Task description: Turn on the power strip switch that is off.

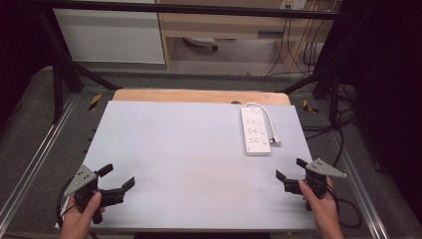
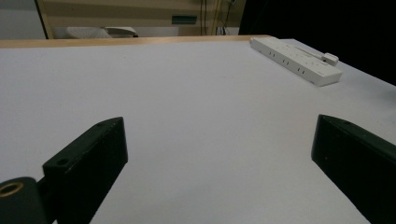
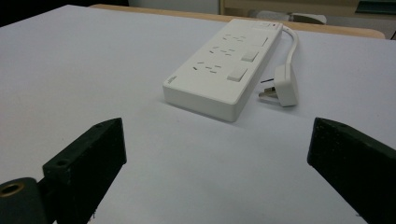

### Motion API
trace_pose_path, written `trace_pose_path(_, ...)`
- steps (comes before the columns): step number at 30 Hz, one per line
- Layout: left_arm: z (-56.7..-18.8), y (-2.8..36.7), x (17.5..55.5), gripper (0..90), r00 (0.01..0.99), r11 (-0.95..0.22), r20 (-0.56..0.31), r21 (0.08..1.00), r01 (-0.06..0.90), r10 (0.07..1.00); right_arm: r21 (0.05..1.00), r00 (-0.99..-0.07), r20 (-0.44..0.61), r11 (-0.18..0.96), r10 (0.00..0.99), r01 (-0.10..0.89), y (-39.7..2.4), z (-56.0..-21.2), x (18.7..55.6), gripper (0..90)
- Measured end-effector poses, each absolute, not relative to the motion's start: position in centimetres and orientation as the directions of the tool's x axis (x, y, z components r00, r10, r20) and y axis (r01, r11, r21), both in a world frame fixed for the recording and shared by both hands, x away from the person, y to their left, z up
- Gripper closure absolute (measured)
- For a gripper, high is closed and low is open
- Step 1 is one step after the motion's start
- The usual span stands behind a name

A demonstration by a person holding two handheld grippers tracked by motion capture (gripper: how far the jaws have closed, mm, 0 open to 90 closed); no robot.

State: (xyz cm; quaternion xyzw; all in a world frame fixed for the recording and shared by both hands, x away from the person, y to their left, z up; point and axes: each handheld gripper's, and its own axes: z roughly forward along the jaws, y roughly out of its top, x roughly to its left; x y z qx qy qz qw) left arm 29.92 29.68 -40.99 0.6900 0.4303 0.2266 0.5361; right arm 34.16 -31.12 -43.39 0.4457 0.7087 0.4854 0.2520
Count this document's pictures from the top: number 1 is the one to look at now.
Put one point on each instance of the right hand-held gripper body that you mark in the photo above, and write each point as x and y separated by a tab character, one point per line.
320	181

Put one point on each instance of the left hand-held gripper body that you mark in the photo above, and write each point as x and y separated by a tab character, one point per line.
109	196

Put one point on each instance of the person's right hand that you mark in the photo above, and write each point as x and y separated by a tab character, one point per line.
323	215

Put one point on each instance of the person's left hand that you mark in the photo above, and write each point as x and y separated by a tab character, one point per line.
78	222

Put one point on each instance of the white power strip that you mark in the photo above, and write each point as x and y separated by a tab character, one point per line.
254	132

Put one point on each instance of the white table mat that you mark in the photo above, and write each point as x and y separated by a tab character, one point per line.
185	166

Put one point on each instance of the yellow black tape marker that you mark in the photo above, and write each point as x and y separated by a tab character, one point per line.
95	101

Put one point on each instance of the black metal stand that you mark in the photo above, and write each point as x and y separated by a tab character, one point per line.
326	79
66	73

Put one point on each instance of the wooden table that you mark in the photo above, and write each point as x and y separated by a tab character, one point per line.
199	97

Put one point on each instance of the white cabinet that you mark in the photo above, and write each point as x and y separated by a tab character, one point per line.
109	33

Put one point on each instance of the white device under desk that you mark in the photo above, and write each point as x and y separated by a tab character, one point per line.
200	42

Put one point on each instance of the wooden desk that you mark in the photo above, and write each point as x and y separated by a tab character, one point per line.
225	26

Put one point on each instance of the aluminium rail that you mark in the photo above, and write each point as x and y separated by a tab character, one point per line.
361	192
36	159

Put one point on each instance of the white wall socket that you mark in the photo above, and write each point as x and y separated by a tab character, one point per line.
293	4

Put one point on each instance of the black metal frame bar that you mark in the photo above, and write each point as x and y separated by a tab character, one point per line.
185	10

